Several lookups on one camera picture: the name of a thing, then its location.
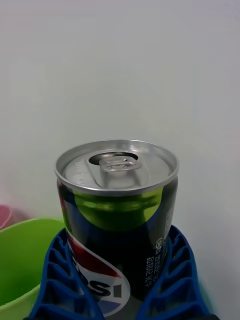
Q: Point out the pink plastic bin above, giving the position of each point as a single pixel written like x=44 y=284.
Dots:
x=10 y=215

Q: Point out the green plastic bin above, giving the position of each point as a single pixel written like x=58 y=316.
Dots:
x=22 y=262

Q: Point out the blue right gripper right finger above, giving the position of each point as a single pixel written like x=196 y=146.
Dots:
x=177 y=282

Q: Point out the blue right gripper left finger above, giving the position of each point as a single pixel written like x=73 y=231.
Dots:
x=58 y=287

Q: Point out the black drink can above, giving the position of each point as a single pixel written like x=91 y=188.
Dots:
x=115 y=225

